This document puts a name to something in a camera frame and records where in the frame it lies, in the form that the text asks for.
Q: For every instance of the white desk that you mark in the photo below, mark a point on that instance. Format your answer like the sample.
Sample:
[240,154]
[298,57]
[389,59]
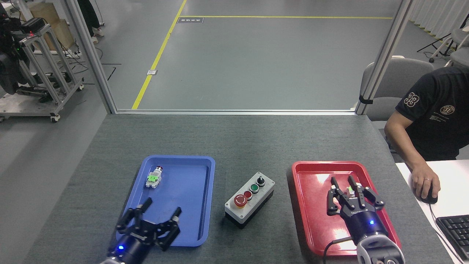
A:
[454,183]

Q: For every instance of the black keyboard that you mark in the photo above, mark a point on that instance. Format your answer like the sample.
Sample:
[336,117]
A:
[456,234]

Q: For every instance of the blue plastic tray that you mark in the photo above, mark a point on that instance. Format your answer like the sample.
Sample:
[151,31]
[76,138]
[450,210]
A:
[183,198]

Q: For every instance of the black robot equipment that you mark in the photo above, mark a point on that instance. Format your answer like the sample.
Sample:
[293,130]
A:
[9,66]

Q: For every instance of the silver frame post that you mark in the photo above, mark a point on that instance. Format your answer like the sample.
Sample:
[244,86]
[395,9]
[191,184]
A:
[384,55]
[89,55]

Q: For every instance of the grey chair with white frame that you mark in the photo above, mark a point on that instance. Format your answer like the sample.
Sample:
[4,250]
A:
[460,47]

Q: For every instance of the standing person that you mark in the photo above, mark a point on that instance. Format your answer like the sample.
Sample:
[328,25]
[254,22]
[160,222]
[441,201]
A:
[89,18]

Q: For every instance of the red plastic tray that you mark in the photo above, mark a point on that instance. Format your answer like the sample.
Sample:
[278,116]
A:
[311,205]

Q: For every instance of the red-headed push button switch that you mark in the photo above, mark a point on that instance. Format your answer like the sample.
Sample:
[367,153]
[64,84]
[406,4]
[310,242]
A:
[154,178]

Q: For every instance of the black tripod stand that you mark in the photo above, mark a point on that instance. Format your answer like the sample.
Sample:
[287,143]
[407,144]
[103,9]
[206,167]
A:
[439,39]

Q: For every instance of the black computer mouse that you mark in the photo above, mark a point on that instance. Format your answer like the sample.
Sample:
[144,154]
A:
[432,198]

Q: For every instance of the grey control box with buttons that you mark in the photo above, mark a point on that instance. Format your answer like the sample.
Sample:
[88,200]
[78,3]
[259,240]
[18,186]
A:
[249,201]

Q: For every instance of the dark floor sign plate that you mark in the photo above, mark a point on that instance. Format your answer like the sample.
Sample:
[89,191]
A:
[190,20]

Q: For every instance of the grey office chair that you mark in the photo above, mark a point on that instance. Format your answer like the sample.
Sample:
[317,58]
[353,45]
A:
[399,80]

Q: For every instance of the cardboard box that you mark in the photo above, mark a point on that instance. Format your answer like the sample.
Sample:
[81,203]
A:
[47,14]

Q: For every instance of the person's hand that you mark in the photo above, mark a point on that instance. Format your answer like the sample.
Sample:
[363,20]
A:
[421,183]

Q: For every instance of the green-headed push button switch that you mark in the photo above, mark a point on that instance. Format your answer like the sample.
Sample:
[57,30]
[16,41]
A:
[351,190]

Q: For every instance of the small white floor plate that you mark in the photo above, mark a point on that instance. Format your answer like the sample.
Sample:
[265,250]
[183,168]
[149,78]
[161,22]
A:
[152,72]

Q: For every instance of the aluminium frame cart on wheels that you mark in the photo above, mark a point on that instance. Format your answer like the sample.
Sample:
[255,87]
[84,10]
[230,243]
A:
[47,73]

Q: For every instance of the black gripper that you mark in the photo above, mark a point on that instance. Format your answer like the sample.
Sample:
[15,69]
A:
[364,222]
[137,242]

